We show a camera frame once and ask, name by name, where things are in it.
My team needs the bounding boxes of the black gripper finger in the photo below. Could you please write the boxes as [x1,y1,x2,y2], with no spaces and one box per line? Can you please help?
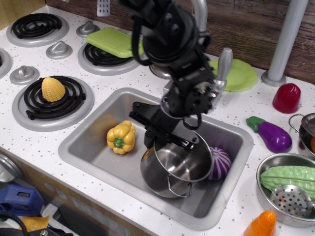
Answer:
[144,129,158,148]

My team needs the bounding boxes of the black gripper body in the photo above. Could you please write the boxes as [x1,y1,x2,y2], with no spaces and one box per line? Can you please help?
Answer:
[129,102,200,150]

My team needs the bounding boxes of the stainless steel pot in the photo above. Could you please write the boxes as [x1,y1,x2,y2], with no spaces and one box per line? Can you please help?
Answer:
[140,132,214,198]

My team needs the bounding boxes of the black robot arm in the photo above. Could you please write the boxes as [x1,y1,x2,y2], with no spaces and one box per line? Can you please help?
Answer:
[119,0,215,148]

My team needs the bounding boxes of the silver pot lid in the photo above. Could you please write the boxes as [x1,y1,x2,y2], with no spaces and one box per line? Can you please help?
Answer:
[150,64,171,80]

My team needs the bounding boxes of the stainless steel sink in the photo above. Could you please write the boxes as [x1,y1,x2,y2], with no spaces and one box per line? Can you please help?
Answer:
[58,88,253,230]

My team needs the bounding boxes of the silver sink faucet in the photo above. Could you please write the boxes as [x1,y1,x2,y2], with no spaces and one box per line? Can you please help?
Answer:
[162,0,234,110]

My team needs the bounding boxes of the small steel pot right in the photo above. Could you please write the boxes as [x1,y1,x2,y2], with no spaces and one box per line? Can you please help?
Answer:
[288,113,315,160]

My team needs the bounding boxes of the yellow toy bell pepper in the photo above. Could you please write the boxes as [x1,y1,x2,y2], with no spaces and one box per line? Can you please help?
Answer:
[106,120,137,155]

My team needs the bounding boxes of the purple striped toy onion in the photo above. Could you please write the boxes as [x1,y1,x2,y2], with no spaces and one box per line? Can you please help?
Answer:
[208,147,231,180]

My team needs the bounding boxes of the green plastic plate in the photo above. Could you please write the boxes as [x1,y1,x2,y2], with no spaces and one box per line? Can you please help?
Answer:
[209,59,257,91]

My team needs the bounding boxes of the middle stove burner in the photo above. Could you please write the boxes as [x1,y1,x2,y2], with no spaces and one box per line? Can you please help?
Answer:
[78,43,139,76]

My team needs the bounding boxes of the stove burner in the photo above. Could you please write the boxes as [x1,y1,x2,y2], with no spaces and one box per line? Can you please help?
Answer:
[6,13,69,48]
[78,43,139,76]
[12,76,94,132]

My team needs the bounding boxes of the green cutting board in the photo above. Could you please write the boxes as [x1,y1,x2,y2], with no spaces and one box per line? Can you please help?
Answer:
[87,28,133,58]

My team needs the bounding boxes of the purple toy eggplant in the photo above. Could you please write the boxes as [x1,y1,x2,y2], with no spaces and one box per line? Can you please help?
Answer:
[246,116,292,153]

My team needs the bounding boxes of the yellow toy corn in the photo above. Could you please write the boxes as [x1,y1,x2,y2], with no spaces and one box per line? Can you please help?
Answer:
[41,77,65,102]

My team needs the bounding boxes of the steel bowl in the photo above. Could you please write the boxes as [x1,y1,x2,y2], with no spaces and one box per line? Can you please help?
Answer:
[256,153,315,227]

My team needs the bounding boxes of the red toy pepper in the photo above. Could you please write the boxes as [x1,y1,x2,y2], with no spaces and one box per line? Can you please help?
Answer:
[272,83,301,114]

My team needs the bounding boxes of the front left stove burner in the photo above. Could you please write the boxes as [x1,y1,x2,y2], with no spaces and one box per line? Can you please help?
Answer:
[12,76,94,132]

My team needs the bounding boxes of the silver stove knob middle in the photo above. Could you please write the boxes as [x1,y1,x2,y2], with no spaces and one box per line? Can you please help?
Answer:
[46,41,73,60]

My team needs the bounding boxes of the silver stove knob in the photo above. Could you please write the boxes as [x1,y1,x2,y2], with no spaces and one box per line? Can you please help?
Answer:
[46,41,73,60]
[9,65,39,86]
[76,20,100,38]

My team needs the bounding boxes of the silver stove knob back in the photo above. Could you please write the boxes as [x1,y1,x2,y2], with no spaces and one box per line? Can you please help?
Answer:
[76,20,100,38]

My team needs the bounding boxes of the orange toy carrot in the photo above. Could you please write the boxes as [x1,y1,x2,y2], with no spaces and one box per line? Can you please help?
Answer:
[243,211,277,236]

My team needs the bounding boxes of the green toy bitter gourd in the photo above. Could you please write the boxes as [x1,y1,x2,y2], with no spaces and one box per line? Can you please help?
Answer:
[259,166,315,201]

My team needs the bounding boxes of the perforated steel skimmer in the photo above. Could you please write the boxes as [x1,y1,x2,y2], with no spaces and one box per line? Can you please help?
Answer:
[269,184,315,218]

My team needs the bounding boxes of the hanging steel spatula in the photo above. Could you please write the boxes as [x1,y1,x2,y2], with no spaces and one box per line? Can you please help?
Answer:
[96,0,110,17]

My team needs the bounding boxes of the silver stove knob front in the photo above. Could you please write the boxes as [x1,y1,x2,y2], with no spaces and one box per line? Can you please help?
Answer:
[9,65,39,86]

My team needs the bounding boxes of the blue clamp tool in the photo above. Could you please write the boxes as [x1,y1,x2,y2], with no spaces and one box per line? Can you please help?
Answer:
[0,185,44,216]

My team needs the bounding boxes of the yellow cloth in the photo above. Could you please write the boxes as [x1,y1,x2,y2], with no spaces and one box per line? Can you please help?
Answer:
[22,216,50,232]

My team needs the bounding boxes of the silver disc lower left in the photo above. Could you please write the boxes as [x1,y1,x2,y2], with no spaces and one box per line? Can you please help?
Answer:
[0,153,23,183]

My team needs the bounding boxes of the grey support pole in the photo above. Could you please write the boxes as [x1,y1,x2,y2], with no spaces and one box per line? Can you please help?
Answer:
[261,0,309,87]

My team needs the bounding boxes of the back left stove burner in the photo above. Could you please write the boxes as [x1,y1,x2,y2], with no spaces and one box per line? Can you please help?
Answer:
[6,13,69,48]

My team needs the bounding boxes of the far left burner edge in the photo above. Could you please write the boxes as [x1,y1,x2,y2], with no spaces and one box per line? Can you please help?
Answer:
[0,49,12,78]

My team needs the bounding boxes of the black cable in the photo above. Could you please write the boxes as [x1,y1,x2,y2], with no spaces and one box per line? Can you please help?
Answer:
[0,210,32,233]

